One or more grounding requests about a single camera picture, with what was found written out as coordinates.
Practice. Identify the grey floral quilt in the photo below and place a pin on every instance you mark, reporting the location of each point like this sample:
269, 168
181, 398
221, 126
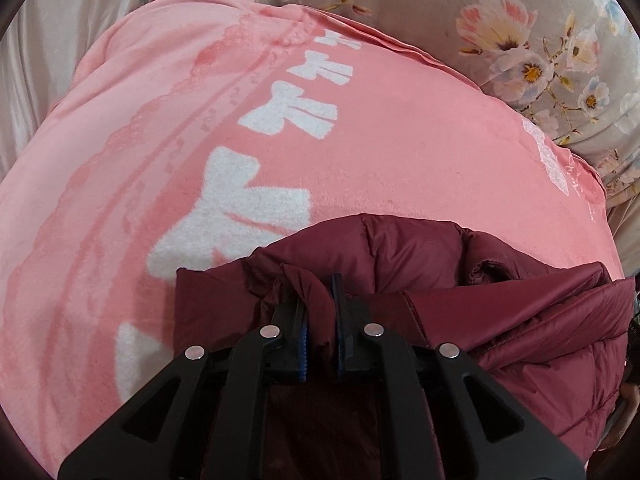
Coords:
425, 0

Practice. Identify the maroon puffer jacket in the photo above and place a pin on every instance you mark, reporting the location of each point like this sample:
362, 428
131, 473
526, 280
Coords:
500, 320

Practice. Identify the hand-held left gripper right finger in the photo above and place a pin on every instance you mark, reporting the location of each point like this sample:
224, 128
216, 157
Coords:
342, 332

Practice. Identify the pink printed blanket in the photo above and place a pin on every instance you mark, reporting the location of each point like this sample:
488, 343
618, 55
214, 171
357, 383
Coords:
400, 160

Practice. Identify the white satin curtain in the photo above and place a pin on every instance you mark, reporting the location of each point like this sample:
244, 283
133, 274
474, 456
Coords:
50, 60

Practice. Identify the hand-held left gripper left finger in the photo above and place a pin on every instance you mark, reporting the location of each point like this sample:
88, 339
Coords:
301, 350

